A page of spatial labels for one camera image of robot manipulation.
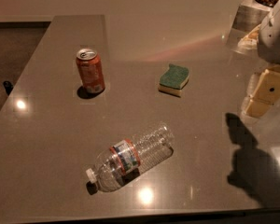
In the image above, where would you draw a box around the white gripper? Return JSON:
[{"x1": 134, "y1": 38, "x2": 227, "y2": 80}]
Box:
[{"x1": 241, "y1": 0, "x2": 280, "y2": 118}]

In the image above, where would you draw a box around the orange soda can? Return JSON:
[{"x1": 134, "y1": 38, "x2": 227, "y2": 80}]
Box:
[{"x1": 76, "y1": 48, "x2": 105, "y2": 94}]

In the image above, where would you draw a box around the metal box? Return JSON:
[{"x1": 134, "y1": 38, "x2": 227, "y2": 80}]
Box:
[{"x1": 232, "y1": 0, "x2": 271, "y2": 32}]

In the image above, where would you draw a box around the green and yellow sponge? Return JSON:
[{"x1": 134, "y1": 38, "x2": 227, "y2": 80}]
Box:
[{"x1": 158, "y1": 63, "x2": 189, "y2": 97}]

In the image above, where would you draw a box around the clear plastic water bottle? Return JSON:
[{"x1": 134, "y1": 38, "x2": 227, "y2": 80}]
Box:
[{"x1": 86, "y1": 122, "x2": 175, "y2": 192}]

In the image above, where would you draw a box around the small black floor object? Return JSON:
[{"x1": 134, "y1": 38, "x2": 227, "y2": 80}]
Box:
[{"x1": 3, "y1": 81, "x2": 13, "y2": 95}]

